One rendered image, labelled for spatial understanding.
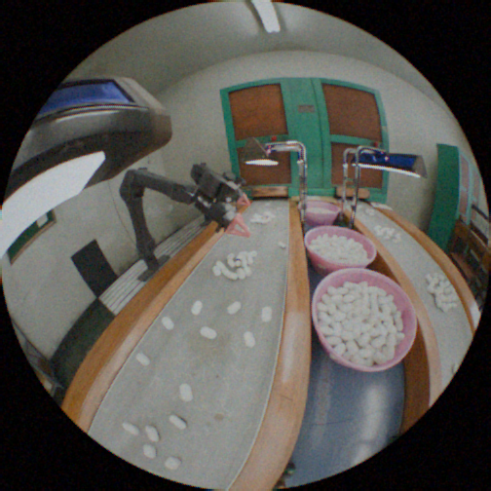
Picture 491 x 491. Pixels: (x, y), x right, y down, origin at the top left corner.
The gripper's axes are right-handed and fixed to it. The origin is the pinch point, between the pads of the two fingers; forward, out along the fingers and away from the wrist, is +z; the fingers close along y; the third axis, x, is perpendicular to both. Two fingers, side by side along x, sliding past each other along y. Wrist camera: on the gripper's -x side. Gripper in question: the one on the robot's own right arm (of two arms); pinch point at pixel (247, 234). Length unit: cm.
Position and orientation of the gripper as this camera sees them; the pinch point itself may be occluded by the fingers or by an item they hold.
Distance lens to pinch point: 46.0
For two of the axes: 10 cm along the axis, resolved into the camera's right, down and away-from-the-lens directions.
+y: 2.6, -5.1, 8.2
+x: -5.3, 6.3, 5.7
